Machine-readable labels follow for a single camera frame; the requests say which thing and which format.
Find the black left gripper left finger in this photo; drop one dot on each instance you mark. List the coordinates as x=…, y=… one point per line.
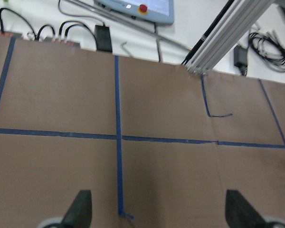
x=79, y=214

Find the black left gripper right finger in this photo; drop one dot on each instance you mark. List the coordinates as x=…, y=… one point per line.
x=240, y=214

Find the black power adapter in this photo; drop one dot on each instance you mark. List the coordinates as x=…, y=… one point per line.
x=103, y=38

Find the blue teach pendant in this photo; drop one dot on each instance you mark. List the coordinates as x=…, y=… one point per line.
x=157, y=11

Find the aluminium frame post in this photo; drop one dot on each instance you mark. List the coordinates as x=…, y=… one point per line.
x=233, y=21

